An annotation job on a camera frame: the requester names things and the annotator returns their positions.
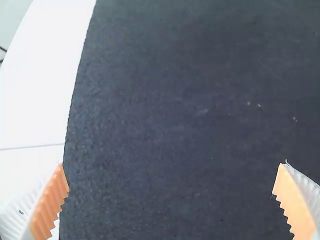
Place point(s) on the black mat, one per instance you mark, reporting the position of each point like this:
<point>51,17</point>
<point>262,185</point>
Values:
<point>175,112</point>

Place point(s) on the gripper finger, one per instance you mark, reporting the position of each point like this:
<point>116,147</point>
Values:
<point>300,205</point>
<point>37,212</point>

